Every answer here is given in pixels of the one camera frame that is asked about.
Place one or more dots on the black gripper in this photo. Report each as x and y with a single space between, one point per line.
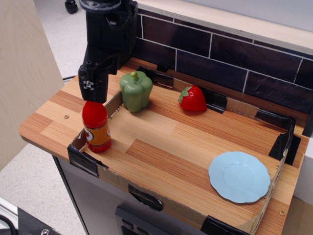
111 31

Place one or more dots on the red hot sauce bottle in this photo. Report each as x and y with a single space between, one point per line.
96 126

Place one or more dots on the cardboard fence with black tape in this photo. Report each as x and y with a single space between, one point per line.
161 155

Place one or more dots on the green toy bell pepper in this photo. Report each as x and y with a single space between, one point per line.
136 88

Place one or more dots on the light wooden board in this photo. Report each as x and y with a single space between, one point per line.
29 75

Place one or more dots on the black caster wheel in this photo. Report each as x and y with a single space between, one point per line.
71 6

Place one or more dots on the red toy strawberry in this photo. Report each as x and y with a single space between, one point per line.
192 99

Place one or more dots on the grey cabinet under table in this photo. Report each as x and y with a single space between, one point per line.
103 209

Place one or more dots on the dark tile backsplash panel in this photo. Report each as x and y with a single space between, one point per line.
261 60

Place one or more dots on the light blue plastic plate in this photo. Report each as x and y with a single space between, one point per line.
239 177

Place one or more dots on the black equipment with cable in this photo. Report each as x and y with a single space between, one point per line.
19 222

